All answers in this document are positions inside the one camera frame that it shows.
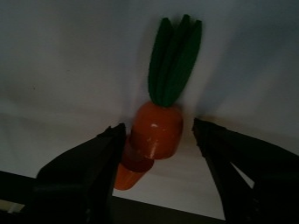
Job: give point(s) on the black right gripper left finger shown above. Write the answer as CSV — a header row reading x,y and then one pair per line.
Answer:
x,y
83,172

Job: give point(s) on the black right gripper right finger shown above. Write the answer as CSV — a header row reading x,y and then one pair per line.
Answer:
x,y
249,172

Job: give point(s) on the toy carrot bottom piece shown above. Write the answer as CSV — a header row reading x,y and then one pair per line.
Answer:
x,y
133,172

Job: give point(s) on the toy carrot top with leaves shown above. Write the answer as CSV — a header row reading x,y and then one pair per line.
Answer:
x,y
158,131

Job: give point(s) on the white cutting board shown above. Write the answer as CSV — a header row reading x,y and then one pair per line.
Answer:
x,y
70,73

